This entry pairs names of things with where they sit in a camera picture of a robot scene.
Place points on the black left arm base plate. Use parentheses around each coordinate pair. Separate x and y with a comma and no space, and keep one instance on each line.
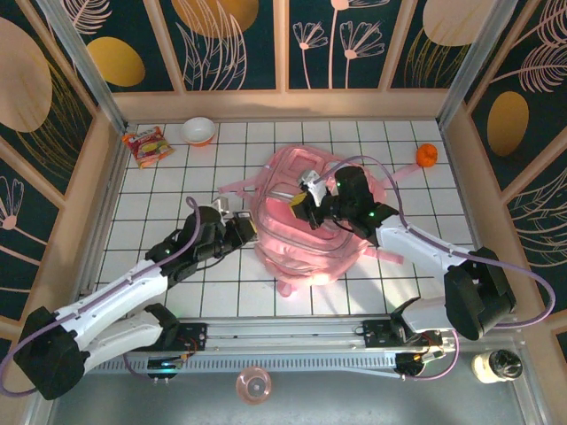
(190,336)

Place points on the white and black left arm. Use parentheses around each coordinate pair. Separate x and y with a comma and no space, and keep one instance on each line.
(115,296)

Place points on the white and orange bowl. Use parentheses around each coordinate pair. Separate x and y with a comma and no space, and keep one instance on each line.
(198,130)

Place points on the orange toy fruit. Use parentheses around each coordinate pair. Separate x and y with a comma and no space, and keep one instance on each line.
(427,155)

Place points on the small circuit board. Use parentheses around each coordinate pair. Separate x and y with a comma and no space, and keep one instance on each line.
(164,367)
(414,365)

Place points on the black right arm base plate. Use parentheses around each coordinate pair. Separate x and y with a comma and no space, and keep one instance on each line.
(376,334)

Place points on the pink school backpack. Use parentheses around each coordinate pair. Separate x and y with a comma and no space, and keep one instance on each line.
(305,252)

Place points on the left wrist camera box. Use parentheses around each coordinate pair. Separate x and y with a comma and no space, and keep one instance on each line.
(220,206)

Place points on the red snack packet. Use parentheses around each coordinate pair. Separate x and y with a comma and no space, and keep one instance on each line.
(148,146)

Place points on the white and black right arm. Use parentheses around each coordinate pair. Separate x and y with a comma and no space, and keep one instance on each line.
(478,292)

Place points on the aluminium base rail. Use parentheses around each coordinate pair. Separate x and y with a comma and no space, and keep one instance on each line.
(283,329)

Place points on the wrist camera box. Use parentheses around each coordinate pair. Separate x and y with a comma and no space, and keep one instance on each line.
(314,186)
(220,206)

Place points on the white bottle with black cap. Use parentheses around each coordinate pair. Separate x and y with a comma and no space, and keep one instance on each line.
(494,366)

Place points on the aluminium frame post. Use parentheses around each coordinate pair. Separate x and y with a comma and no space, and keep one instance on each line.
(84,66)
(476,57)

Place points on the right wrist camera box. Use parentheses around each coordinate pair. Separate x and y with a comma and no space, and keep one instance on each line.
(314,186)

